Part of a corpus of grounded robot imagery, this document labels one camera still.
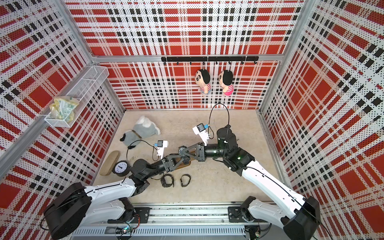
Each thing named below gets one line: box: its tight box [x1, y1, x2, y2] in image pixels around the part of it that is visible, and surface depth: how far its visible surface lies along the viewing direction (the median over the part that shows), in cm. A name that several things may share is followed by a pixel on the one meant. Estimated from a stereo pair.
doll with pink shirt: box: [218, 68, 234, 96], surface depth 97 cm
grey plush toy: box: [120, 116, 161, 150], surface depth 101 cm
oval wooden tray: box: [99, 150, 121, 176], surface depth 91 cm
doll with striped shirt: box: [194, 67, 212, 94], surface depth 95 cm
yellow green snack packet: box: [49, 96, 80, 123], surface depth 64 cm
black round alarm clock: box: [112, 160, 131, 177], surface depth 89 cm
